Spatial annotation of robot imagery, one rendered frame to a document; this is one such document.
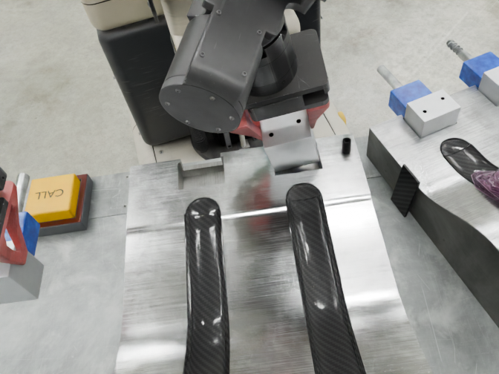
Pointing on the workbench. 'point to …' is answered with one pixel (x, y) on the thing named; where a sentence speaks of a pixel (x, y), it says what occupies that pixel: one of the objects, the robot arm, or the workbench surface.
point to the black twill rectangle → (405, 190)
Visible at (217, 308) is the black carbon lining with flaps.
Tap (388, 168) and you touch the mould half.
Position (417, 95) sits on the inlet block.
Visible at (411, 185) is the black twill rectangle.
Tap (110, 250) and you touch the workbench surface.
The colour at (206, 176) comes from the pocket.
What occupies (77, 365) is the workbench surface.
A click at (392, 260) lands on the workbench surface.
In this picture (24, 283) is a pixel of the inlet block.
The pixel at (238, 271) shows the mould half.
